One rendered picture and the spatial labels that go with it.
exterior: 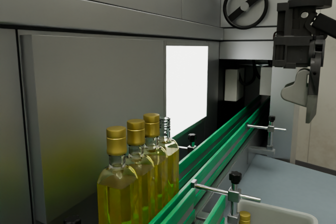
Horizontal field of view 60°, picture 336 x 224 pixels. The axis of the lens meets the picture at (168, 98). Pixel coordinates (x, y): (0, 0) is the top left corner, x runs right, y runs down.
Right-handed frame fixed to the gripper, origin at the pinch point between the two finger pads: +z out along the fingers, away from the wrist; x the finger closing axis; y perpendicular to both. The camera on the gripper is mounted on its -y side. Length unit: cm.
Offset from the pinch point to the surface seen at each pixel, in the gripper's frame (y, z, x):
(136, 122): 29.1, 1.8, 14.3
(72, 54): 42.0, -10.6, 16.1
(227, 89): 43, 12, -102
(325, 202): -7, 43, -53
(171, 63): 42, -7, -28
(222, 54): 43, -8, -90
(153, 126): 28.7, 4.0, 8.5
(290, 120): 8, 23, -90
